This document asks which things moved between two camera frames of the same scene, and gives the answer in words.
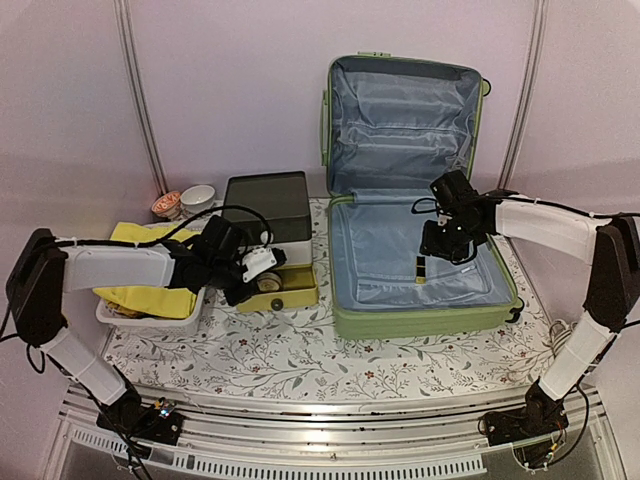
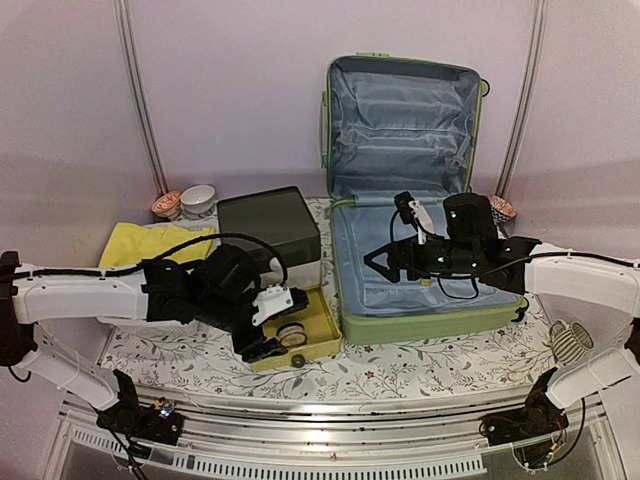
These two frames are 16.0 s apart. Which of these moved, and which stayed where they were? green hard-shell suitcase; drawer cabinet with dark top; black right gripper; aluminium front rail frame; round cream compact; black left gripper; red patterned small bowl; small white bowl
Moved: drawer cabinet with dark top; round cream compact; black left gripper; black right gripper
Stayed: green hard-shell suitcase; aluminium front rail frame; red patterned small bowl; small white bowl
